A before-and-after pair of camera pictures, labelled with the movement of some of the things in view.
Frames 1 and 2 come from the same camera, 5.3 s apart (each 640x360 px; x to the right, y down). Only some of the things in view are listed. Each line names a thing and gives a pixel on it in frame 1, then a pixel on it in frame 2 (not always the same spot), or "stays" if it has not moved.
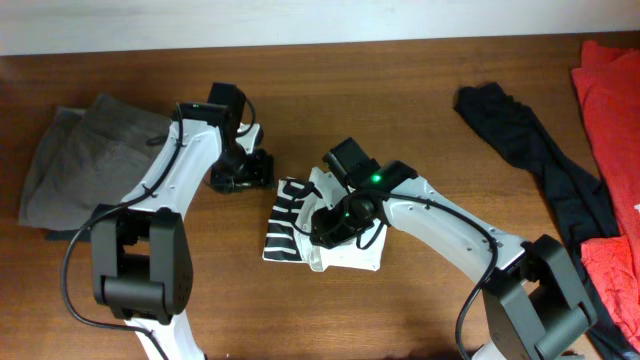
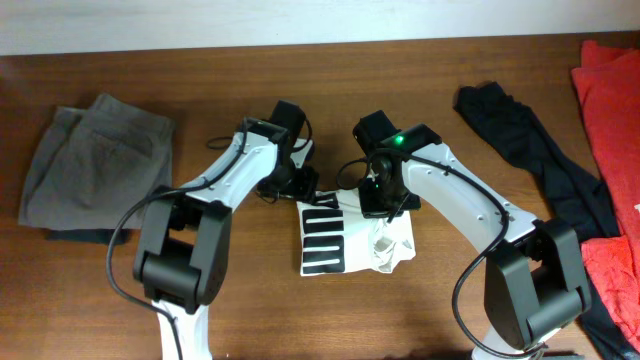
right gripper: [329, 233] → [370, 207]
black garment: [579, 199] stays
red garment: [609, 80] stays
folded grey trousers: [85, 158] stays
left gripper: [260, 173] → [304, 188]
